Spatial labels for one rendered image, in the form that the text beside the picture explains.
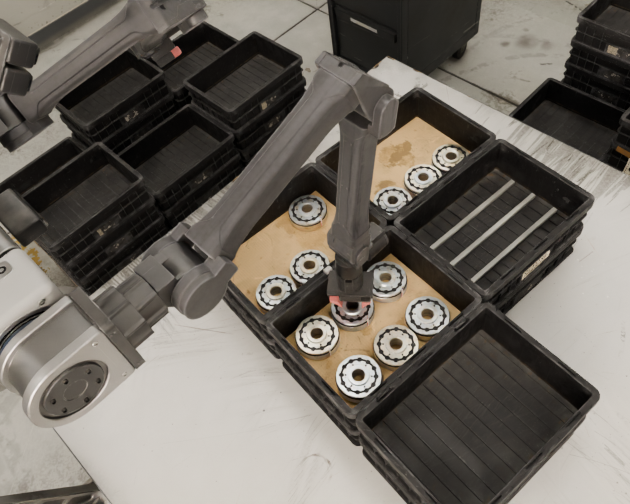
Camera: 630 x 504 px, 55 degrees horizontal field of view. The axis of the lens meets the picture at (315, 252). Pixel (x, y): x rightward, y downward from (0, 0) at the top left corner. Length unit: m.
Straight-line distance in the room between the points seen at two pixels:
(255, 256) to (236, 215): 0.78
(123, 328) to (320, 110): 0.39
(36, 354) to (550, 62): 3.01
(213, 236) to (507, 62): 2.73
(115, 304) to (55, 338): 0.08
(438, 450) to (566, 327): 0.51
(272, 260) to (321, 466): 0.52
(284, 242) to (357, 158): 0.65
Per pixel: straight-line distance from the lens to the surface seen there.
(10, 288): 0.85
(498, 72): 3.36
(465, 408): 1.39
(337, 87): 0.86
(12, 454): 2.62
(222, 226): 0.84
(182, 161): 2.55
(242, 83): 2.64
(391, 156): 1.78
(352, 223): 1.14
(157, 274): 0.84
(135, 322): 0.82
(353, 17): 2.96
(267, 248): 1.62
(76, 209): 2.41
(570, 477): 1.52
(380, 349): 1.41
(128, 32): 1.06
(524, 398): 1.42
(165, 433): 1.60
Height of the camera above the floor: 2.13
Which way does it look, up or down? 55 degrees down
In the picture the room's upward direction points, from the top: 12 degrees counter-clockwise
